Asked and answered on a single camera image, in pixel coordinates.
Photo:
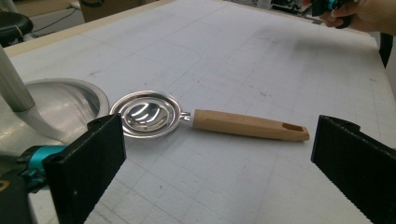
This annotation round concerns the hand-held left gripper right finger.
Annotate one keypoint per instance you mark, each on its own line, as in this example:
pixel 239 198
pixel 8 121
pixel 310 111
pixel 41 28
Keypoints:
pixel 358 161

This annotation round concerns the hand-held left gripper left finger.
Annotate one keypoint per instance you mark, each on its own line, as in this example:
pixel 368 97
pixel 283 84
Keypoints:
pixel 84 168

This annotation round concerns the metal stand with round base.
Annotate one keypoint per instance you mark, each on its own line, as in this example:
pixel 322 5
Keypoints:
pixel 62 105

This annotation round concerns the white grid mat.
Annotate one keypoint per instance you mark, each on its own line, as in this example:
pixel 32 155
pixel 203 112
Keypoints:
pixel 233 62

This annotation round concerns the black round stool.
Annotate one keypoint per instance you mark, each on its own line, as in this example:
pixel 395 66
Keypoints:
pixel 14 25

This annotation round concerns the brown cardboard box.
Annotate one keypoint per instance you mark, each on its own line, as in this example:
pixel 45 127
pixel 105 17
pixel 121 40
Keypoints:
pixel 109 9

